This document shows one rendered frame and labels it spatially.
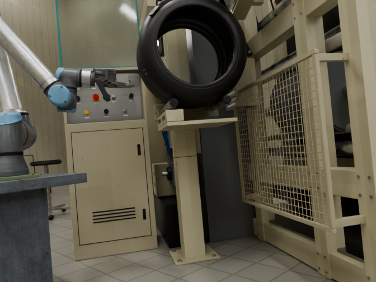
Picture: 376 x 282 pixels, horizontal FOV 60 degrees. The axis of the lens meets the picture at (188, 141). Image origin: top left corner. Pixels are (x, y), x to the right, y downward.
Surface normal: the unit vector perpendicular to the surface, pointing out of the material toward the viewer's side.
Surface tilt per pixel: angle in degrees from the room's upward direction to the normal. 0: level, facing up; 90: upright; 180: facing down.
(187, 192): 90
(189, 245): 90
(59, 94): 95
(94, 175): 90
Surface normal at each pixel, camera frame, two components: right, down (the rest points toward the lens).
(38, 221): 0.68, -0.08
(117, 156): 0.22, -0.05
